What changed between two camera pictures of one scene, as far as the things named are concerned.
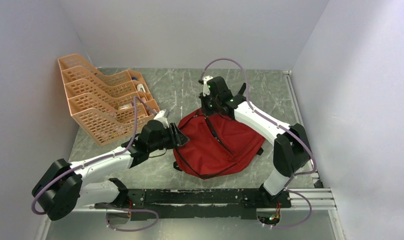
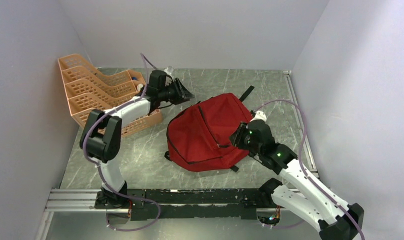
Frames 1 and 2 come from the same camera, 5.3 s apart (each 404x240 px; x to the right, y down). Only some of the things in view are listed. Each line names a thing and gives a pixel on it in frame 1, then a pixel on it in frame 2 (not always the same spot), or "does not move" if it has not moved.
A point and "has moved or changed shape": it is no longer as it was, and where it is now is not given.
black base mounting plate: [199, 203] does not move
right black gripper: [205, 110] → [236, 138]
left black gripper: [176, 137] → [182, 94]
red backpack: [217, 146] has moved or changed shape
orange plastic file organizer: [102, 103] does not move
